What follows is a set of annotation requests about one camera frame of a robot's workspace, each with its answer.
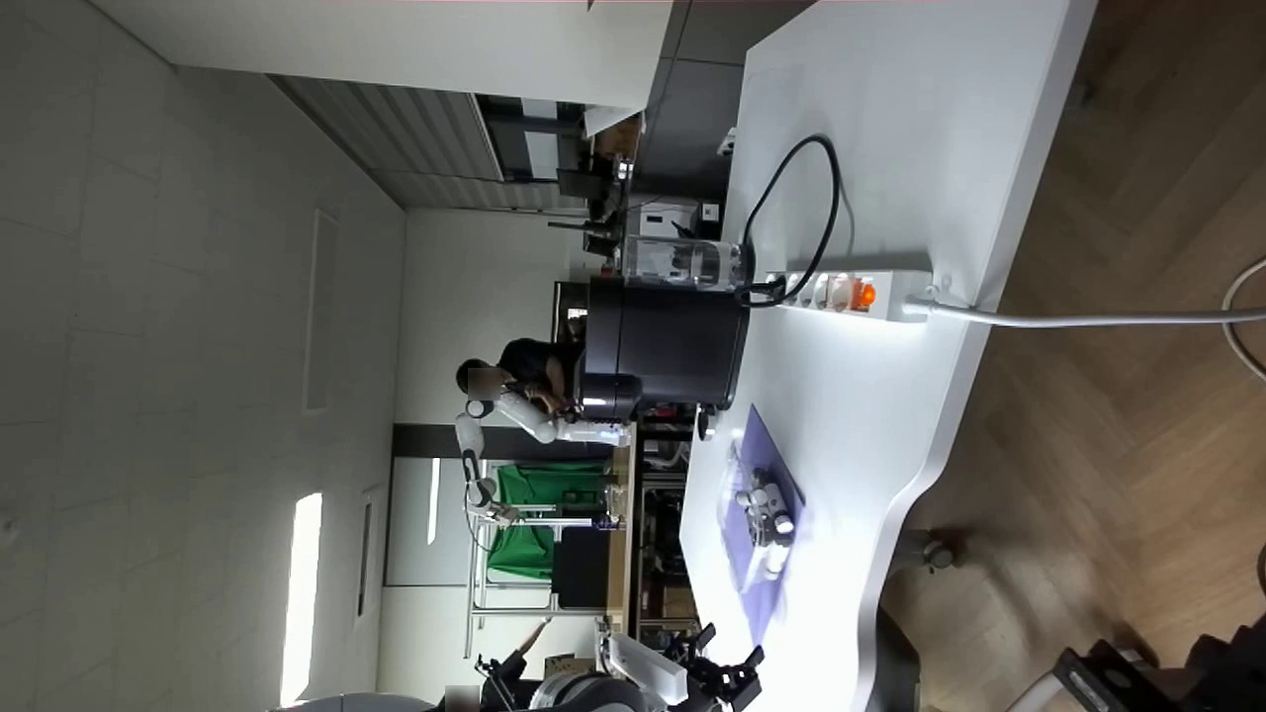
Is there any white metal stand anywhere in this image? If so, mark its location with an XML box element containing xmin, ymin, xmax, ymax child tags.
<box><xmin>455</xmin><ymin>447</ymin><xmax>611</xmax><ymax>626</ymax></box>

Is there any black plug with cable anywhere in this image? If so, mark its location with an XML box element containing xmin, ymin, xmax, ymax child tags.
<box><xmin>734</xmin><ymin>131</ymin><xmax>845</xmax><ymax>313</ymax></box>

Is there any white container lid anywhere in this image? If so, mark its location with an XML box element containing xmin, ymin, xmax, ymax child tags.
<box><xmin>753</xmin><ymin>538</ymin><xmax>795</xmax><ymax>584</ymax></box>

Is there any wooden shelf unit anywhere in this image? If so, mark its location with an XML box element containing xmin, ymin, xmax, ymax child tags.
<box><xmin>606</xmin><ymin>419</ymin><xmax>702</xmax><ymax>640</ymax></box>

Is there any small black monitor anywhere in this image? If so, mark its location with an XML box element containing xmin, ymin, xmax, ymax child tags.
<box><xmin>549</xmin><ymin>527</ymin><xmax>611</xmax><ymax>611</ymax></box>

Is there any silver machine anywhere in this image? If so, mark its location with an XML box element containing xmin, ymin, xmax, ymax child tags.
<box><xmin>611</xmin><ymin>195</ymin><xmax>733</xmax><ymax>288</ymax></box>

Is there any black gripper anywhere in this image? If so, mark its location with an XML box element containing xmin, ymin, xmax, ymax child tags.
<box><xmin>658</xmin><ymin>621</ymin><xmax>771</xmax><ymax>712</ymax></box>

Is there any grey slatted blind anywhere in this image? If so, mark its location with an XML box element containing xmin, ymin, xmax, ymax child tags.
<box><xmin>271</xmin><ymin>75</ymin><xmax>586</xmax><ymax>216</ymax></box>

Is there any black computer monitor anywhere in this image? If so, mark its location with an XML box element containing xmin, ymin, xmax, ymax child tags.
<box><xmin>549</xmin><ymin>272</ymin><xmax>755</xmax><ymax>425</ymax></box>

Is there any person in black shirt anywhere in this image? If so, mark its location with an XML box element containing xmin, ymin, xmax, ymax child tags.
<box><xmin>452</xmin><ymin>333</ymin><xmax>577</xmax><ymax>425</ymax></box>

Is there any white power strip orange switch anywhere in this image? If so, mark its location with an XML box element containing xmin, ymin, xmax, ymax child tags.
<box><xmin>784</xmin><ymin>251</ymin><xmax>946</xmax><ymax>329</ymax></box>

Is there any white power strip cable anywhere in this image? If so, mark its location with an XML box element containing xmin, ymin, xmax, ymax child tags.
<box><xmin>900</xmin><ymin>251</ymin><xmax>1266</xmax><ymax>386</ymax></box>

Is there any purple mat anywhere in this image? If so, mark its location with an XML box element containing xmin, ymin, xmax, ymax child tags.
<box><xmin>714</xmin><ymin>403</ymin><xmax>811</xmax><ymax>648</ymax></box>

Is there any green cloth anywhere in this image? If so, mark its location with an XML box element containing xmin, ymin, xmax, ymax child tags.
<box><xmin>491</xmin><ymin>460</ymin><xmax>611</xmax><ymax>584</ymax></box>

